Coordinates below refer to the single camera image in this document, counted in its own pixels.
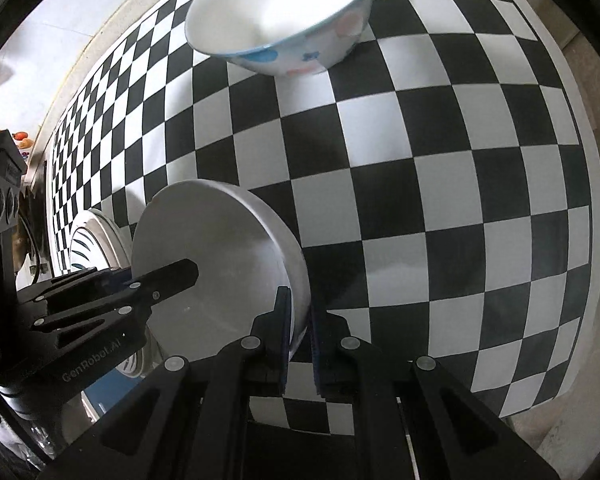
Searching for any white plate with black stripes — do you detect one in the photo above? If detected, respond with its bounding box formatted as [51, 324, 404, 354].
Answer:
[55, 208, 156, 378]

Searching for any black and white checkered tablecloth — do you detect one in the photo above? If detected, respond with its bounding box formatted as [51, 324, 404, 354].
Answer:
[45, 0, 600, 433]

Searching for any white bowl with coloured dots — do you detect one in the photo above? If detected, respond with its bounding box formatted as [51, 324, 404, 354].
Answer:
[185, 0, 377, 77]

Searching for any white bowl with floral print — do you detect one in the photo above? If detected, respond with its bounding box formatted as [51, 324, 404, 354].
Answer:
[130, 179, 311, 363]

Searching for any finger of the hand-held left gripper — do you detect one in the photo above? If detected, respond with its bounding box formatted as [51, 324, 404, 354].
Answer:
[19, 267, 132, 312]
[30, 259, 199, 354]

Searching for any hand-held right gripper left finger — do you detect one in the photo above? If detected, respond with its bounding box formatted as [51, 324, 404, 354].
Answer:
[40, 286, 296, 480]

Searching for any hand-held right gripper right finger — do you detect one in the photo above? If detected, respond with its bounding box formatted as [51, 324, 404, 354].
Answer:
[310, 305, 561, 480]

